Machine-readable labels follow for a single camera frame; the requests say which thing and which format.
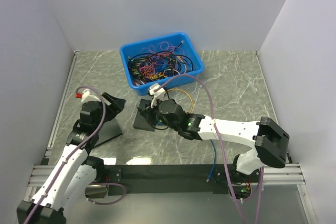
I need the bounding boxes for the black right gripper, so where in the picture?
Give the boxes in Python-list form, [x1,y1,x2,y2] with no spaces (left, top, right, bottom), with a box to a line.
[141,97,180,131]

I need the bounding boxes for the black network switch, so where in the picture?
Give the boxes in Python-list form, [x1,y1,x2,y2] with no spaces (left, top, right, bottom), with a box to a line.
[133,99,155,132]

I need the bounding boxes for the orange ethernet cable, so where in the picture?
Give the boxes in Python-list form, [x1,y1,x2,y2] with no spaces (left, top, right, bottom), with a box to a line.
[166,88,194,113]

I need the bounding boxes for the blue ethernet cable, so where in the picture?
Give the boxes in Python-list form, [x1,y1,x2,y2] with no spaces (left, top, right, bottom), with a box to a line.
[206,140,217,183]

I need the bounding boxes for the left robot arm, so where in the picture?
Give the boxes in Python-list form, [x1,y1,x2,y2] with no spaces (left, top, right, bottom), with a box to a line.
[17,89,126,223]

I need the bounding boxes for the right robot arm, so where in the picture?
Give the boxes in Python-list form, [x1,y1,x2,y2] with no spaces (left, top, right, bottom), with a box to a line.
[138,99,290,182]

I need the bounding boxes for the blue plastic bin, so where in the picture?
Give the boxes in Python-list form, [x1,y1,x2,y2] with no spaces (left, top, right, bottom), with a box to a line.
[120,33,204,96]

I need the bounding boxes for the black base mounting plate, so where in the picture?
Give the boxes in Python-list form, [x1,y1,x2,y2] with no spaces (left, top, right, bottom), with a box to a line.
[73,164,263,197]

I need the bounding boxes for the tangled cables in bin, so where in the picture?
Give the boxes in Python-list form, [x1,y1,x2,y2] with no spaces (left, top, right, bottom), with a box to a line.
[127,39,196,86]

